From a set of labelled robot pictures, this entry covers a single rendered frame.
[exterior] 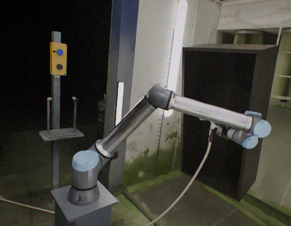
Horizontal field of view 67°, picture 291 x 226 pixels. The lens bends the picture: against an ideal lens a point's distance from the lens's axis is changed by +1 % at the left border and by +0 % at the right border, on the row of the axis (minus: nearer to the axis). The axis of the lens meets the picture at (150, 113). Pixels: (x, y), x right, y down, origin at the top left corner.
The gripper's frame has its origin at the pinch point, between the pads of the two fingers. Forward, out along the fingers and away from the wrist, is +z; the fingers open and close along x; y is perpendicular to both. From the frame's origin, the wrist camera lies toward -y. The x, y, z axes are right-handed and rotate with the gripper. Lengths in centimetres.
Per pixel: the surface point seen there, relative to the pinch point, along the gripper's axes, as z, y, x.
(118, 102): 77, 7, -52
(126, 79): 82, -15, -44
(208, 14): 118, -95, 62
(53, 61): 77, -26, -109
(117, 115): 77, 20, -52
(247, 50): -11, -50, 6
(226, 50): 2.2, -49.7, 0.8
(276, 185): 13, 79, 112
